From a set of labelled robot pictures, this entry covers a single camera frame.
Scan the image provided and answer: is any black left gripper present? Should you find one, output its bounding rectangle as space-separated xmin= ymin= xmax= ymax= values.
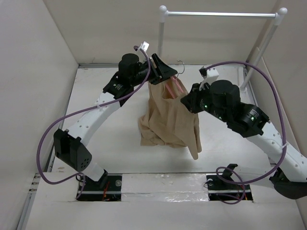
xmin=130 ymin=54 xmax=177 ymax=87

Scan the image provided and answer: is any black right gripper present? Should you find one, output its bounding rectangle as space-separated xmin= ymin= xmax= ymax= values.
xmin=180 ymin=81 xmax=228 ymax=122

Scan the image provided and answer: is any pink clothes hanger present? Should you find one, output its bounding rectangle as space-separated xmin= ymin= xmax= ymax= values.
xmin=165 ymin=59 xmax=185 ymax=99

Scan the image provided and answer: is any beige t shirt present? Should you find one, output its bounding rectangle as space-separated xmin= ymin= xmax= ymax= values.
xmin=138 ymin=79 xmax=202 ymax=160

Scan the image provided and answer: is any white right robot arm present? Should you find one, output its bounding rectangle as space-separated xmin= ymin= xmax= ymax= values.
xmin=180 ymin=80 xmax=307 ymax=200

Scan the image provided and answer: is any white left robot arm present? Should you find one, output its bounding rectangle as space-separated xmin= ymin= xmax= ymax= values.
xmin=53 ymin=53 xmax=177 ymax=190

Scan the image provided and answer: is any white metal clothes rack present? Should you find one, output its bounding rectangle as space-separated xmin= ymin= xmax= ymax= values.
xmin=157 ymin=5 xmax=288 ymax=93

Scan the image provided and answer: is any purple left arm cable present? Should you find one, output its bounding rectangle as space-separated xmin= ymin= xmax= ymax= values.
xmin=38 ymin=45 xmax=152 ymax=199

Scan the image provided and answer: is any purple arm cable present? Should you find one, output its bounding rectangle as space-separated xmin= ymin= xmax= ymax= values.
xmin=200 ymin=61 xmax=287 ymax=204
xmin=38 ymin=45 xmax=152 ymax=199

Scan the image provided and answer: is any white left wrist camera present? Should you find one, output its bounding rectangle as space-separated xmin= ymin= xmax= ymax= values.
xmin=133 ymin=41 xmax=149 ymax=52

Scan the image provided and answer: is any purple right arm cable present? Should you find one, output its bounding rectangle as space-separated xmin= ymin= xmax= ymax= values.
xmin=200 ymin=61 xmax=287 ymax=204

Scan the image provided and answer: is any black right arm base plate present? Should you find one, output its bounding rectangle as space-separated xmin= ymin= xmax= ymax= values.
xmin=203 ymin=173 xmax=253 ymax=204

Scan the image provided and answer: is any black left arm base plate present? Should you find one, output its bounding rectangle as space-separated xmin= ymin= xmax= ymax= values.
xmin=77 ymin=174 xmax=122 ymax=202

